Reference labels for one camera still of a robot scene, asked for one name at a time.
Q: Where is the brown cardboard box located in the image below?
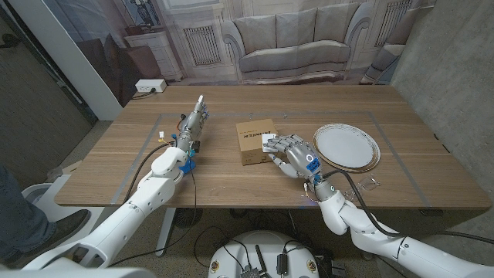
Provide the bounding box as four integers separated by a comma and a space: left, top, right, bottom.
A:
235, 118, 283, 166

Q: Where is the black adapter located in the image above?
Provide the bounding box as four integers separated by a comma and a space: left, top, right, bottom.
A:
276, 253, 289, 277

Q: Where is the person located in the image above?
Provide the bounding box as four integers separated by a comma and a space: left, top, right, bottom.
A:
0, 165, 59, 263

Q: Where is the white card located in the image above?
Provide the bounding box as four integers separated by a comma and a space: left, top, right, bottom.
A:
261, 133, 277, 154

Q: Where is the dark shoe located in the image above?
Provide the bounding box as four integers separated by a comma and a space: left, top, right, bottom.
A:
46, 208, 93, 242

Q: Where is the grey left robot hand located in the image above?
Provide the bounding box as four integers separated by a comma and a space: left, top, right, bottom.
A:
177, 94, 210, 151

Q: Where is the black floor fan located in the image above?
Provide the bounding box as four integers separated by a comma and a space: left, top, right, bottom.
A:
173, 207, 204, 229

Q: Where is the white power strip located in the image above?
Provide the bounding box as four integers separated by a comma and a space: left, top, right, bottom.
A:
134, 79, 167, 93

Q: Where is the printed living room backdrop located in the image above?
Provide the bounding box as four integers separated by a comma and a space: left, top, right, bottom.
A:
42, 0, 437, 107

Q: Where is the gold-rimmed white paper plate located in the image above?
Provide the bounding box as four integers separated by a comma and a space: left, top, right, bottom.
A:
313, 123, 381, 174

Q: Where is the clear plastic piece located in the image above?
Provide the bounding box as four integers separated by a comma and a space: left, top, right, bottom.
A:
343, 174, 381, 202

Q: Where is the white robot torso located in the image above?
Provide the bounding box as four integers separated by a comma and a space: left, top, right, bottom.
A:
207, 230, 320, 278

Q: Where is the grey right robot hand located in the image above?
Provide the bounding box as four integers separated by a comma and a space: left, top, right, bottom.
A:
262, 134, 323, 182

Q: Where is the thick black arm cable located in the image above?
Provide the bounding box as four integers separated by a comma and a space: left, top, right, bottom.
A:
322, 169, 494, 245
125, 141, 177, 202

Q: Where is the black antenna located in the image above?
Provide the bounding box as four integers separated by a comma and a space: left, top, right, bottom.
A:
254, 245, 269, 277

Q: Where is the thin black cable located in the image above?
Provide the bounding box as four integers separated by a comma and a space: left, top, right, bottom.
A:
110, 154, 198, 268

